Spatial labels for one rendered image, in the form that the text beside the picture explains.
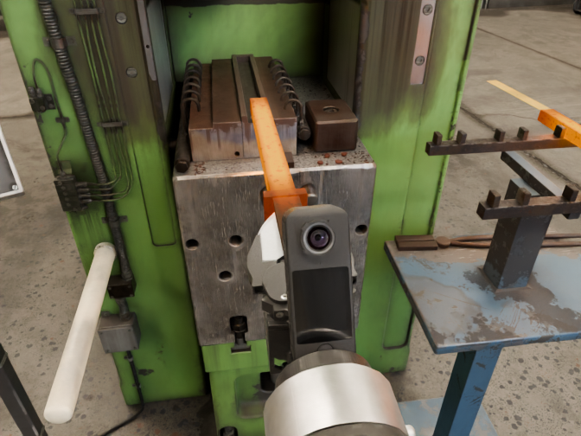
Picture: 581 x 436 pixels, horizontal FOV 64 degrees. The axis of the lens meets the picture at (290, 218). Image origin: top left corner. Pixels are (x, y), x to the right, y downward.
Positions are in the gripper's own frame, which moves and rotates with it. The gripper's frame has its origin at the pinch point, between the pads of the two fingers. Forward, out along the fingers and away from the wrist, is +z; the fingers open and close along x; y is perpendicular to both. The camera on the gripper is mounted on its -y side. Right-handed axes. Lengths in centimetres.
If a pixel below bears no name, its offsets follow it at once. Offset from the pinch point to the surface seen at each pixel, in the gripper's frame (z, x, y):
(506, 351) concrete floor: 57, 86, 107
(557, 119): 37, 57, 9
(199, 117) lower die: 47.2, -10.8, 8.6
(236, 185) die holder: 35.4, -4.8, 17.4
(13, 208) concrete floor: 181, -120, 108
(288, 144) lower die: 41.5, 5.7, 12.7
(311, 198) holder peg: 31.4, 8.6, 19.0
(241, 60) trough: 82, -1, 8
